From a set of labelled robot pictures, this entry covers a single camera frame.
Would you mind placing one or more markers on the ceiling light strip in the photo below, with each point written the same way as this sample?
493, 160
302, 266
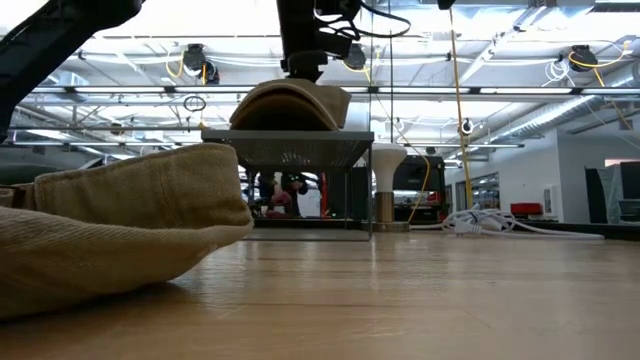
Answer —
525, 90
120, 89
425, 90

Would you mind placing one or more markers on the grey perforated metal rack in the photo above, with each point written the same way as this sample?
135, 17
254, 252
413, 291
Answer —
300, 150

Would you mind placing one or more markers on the red post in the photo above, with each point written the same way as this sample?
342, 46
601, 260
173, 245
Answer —
324, 195

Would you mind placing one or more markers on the white mushroom lamp brass base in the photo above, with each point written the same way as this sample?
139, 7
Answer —
387, 160

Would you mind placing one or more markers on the grey ceiling duct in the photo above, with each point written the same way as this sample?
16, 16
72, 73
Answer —
550, 117

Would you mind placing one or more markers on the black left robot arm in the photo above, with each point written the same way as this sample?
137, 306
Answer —
60, 45

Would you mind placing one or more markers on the person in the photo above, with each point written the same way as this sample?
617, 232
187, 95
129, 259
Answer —
292, 187

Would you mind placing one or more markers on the dark partition panel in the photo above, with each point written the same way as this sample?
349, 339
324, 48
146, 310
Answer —
595, 195

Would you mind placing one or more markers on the black cabinet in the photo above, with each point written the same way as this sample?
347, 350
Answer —
415, 175

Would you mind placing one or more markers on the red storage bin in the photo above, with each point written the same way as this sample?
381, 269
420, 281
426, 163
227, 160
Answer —
526, 208

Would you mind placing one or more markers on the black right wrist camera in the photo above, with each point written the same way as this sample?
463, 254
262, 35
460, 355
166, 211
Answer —
335, 44

